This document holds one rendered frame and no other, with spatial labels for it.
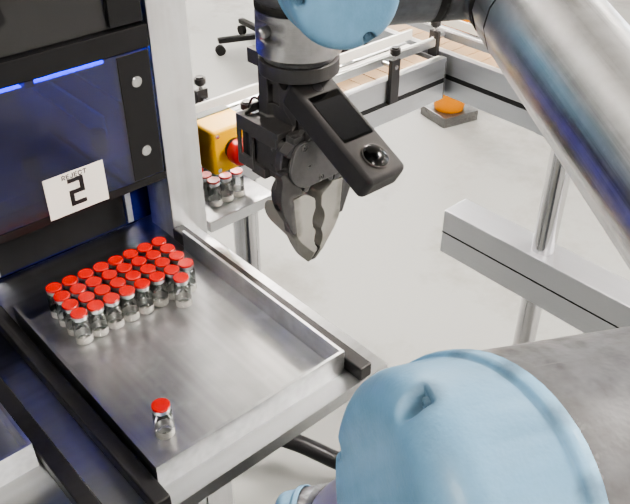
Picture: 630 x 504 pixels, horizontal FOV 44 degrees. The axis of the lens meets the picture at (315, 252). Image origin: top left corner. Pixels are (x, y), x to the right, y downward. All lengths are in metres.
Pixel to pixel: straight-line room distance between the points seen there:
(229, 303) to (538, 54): 0.67
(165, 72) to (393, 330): 1.44
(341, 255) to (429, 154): 0.80
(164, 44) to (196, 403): 0.46
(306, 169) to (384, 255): 1.95
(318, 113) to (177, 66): 0.45
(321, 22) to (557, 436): 0.34
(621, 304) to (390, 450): 1.44
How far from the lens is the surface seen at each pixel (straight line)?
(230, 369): 0.97
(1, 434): 0.96
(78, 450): 0.92
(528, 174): 3.21
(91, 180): 1.08
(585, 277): 1.74
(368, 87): 1.54
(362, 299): 2.47
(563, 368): 0.28
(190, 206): 1.19
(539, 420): 0.26
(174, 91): 1.10
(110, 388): 0.98
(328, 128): 0.67
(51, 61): 1.00
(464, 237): 1.88
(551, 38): 0.49
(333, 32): 0.53
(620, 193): 0.42
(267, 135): 0.72
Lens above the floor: 1.56
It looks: 36 degrees down
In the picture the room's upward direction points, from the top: straight up
